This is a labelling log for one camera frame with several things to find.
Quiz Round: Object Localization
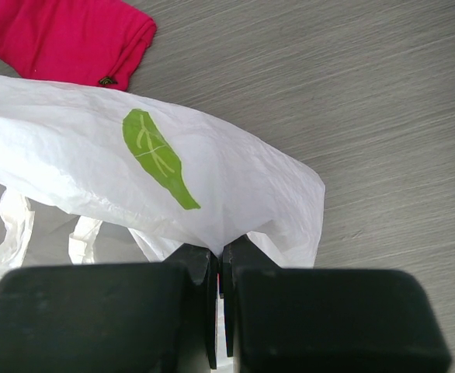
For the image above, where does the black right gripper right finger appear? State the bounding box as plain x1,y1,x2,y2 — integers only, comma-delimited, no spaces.
220,236,452,372

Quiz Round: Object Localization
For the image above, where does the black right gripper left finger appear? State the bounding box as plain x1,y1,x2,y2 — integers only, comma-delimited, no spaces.
0,245,218,372

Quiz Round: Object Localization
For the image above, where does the white lemon print plastic bag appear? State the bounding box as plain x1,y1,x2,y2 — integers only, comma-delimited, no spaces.
0,75,325,280

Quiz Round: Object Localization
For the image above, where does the folded red cloth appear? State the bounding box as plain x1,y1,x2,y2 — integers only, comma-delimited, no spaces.
0,1,157,91

